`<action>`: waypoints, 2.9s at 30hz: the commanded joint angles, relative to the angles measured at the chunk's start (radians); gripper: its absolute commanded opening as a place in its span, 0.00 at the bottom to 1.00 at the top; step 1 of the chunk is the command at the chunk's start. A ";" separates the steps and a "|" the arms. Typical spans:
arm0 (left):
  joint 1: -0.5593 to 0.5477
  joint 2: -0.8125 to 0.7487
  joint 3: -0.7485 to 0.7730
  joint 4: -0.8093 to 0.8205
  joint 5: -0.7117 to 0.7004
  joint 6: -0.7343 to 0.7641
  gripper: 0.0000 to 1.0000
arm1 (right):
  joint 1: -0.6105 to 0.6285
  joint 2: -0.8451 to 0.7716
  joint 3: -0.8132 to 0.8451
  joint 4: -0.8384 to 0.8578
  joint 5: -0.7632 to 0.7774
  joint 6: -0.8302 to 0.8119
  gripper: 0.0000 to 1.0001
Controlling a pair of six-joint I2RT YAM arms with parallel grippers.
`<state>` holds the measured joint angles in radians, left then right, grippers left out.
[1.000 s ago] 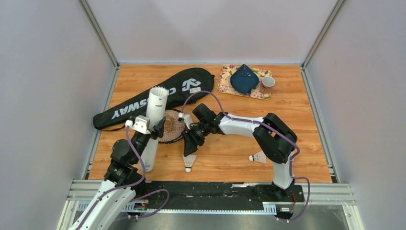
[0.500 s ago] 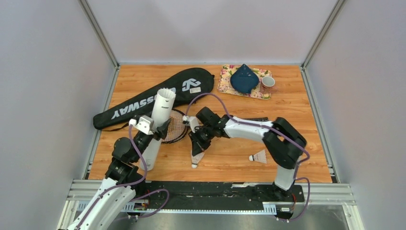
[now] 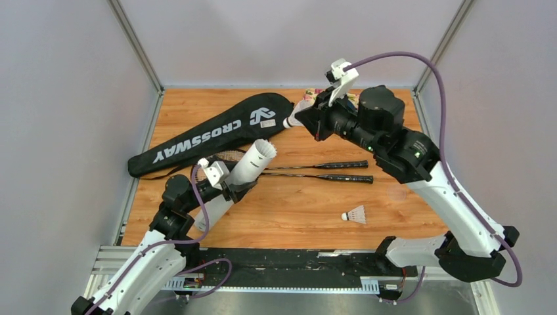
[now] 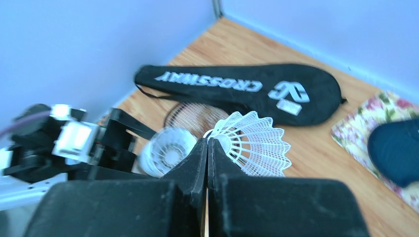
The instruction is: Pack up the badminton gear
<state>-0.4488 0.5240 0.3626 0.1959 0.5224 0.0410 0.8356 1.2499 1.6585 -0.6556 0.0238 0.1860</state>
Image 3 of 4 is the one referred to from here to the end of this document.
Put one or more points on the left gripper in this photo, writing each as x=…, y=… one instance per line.
x=238, y=191

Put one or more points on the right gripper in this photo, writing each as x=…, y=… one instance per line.
x=314, y=118

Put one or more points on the shuttlecock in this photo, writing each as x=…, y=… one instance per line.
x=291, y=121
x=265, y=149
x=355, y=215

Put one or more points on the white shuttlecock tube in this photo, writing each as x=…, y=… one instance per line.
x=247, y=169

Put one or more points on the black racket bag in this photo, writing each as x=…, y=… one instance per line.
x=259, y=116

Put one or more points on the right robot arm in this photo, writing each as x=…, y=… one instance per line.
x=471, y=249

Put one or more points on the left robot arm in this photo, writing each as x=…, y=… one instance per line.
x=165, y=250

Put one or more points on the upper badminton racket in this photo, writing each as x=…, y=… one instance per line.
x=232, y=157

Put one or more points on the badminton racket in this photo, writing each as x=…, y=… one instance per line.
x=367, y=179
x=232, y=157

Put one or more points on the lower badminton racket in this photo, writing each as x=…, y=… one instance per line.
x=367, y=179

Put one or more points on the floral tray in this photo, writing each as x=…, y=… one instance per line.
x=311, y=95

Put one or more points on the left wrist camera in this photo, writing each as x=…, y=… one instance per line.
x=215, y=172

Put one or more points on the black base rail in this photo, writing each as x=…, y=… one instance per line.
x=295, y=271

